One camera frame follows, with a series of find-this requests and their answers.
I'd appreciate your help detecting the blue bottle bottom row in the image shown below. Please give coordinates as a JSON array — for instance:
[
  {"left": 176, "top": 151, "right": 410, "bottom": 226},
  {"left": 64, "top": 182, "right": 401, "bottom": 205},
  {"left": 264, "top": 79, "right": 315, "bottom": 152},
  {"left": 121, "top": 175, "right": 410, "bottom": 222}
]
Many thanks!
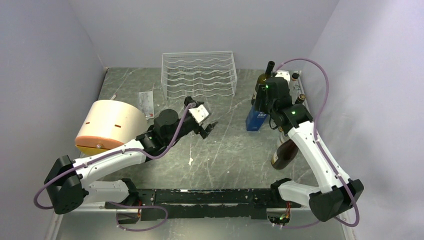
[{"left": 245, "top": 106, "right": 269, "bottom": 132}]

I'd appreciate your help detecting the clear bottle black orange label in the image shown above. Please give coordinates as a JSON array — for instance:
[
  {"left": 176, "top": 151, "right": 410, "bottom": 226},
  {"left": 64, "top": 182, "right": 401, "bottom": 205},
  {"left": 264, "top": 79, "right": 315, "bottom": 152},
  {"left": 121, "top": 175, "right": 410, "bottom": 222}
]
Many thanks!
[{"left": 294, "top": 93, "right": 306, "bottom": 105}]

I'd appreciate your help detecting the dark green bottle black cap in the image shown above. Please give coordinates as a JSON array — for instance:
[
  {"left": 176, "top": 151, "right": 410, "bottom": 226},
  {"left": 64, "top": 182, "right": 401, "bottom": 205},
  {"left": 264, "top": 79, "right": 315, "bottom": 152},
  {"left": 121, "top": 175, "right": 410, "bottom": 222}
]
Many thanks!
[{"left": 251, "top": 60, "right": 276, "bottom": 105}]

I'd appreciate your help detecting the red wine bottle gold cap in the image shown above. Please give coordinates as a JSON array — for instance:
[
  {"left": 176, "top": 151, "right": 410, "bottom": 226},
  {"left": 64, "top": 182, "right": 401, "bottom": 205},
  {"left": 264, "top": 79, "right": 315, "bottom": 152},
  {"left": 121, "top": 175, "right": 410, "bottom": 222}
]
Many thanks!
[{"left": 270, "top": 138, "right": 299, "bottom": 170}]

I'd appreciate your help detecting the clear bottle blue seal label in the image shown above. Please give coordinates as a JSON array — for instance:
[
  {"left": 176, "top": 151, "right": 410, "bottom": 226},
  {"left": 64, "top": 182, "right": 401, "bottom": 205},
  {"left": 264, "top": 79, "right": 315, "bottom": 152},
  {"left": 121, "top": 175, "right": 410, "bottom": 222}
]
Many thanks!
[{"left": 277, "top": 128, "right": 289, "bottom": 146}]

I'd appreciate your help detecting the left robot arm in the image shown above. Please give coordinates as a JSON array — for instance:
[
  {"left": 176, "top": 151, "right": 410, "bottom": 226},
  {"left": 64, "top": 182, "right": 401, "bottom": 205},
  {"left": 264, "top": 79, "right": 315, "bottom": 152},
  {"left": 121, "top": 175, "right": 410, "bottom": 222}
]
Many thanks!
[{"left": 33, "top": 96, "right": 217, "bottom": 215}]

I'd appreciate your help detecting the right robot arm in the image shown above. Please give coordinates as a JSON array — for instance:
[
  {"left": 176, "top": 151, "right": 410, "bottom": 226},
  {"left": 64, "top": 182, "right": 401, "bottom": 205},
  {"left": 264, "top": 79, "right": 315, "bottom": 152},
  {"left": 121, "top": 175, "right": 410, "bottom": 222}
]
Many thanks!
[{"left": 254, "top": 77, "right": 364, "bottom": 222}]

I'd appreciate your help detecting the white paper card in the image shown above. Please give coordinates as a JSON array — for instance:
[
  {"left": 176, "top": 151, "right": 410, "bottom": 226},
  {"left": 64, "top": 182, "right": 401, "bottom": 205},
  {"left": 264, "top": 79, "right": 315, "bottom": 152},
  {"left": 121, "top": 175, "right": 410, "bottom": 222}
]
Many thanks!
[{"left": 137, "top": 91, "right": 155, "bottom": 119}]

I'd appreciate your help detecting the cream orange bread box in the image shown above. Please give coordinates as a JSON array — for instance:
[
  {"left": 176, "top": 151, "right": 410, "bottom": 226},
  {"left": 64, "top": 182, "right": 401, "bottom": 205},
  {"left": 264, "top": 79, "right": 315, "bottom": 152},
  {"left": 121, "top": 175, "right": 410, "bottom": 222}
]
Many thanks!
[{"left": 74, "top": 99, "right": 148, "bottom": 156}]

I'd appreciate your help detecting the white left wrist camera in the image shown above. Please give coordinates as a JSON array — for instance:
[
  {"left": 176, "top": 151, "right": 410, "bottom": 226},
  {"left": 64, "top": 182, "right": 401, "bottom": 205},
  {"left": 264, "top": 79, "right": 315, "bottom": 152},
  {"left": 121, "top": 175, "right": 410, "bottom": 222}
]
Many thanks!
[{"left": 188, "top": 103, "right": 211, "bottom": 125}]

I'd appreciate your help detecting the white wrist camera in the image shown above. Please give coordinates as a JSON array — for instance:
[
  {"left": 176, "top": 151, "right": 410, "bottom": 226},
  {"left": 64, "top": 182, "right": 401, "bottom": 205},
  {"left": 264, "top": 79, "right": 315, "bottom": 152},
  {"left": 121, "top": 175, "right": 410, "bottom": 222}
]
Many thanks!
[
  {"left": 188, "top": 103, "right": 211, "bottom": 125},
  {"left": 275, "top": 70, "right": 291, "bottom": 83}
]

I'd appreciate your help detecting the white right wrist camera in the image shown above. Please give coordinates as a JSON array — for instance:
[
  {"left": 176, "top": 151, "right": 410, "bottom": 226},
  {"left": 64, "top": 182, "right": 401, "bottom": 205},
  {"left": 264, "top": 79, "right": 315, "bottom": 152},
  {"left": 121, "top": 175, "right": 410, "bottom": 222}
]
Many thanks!
[{"left": 275, "top": 70, "right": 291, "bottom": 83}]

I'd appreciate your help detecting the white wire wine rack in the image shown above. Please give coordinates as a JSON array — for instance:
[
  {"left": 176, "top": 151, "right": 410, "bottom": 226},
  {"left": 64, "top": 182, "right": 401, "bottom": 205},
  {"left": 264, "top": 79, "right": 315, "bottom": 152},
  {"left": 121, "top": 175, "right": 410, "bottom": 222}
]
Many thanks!
[{"left": 161, "top": 51, "right": 238, "bottom": 99}]

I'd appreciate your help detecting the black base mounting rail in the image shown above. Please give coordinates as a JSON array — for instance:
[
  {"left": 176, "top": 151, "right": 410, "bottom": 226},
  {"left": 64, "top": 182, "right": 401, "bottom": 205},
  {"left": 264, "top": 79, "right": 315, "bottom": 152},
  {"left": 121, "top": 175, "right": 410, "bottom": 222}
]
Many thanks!
[{"left": 104, "top": 188, "right": 300, "bottom": 223}]

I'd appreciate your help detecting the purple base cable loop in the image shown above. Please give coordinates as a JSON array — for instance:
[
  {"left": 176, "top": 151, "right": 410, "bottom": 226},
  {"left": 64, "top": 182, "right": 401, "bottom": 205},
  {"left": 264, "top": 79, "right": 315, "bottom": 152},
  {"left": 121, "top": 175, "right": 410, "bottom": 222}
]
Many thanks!
[{"left": 109, "top": 202, "right": 169, "bottom": 232}]

